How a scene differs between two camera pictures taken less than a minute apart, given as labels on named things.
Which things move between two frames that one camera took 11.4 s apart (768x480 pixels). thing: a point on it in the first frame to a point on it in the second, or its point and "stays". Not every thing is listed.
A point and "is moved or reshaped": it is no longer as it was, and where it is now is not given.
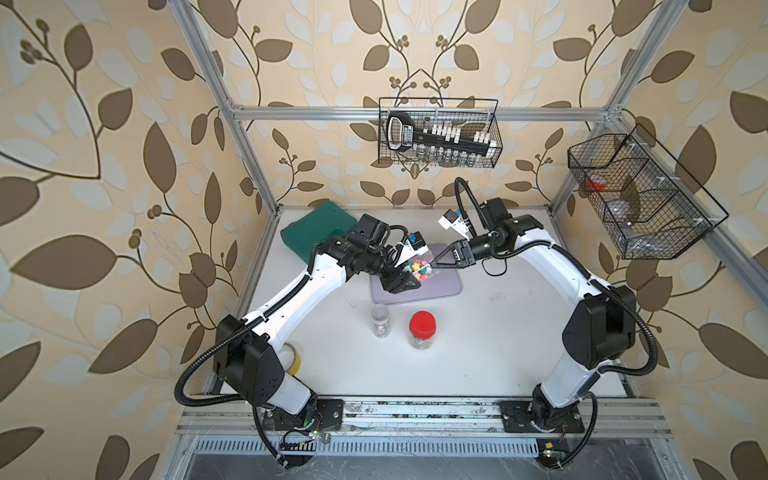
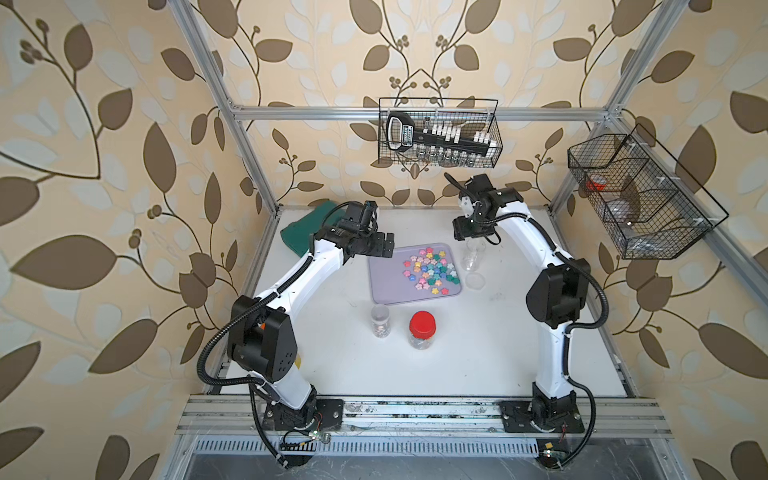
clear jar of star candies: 421,268 is moved or reshaped
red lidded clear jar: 422,328 stays
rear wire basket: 442,132 stays
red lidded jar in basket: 597,182 stays
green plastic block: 327,219 stays
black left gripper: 397,281 to 377,250
